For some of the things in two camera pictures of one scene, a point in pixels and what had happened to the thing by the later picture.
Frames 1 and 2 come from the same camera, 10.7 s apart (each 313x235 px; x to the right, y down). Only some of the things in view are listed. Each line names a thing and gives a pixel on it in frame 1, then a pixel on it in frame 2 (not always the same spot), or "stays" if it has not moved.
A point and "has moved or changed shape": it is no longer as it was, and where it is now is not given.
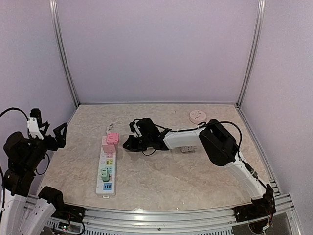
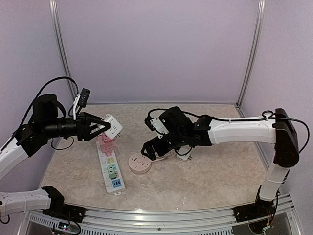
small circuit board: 63,225 stays
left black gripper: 60,141 -> 83,119
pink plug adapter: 112,138 -> 103,139
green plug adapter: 104,175 -> 111,171
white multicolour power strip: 107,160 -> 116,186
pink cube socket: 109,148 stays
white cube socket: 187,149 has moved or changed shape
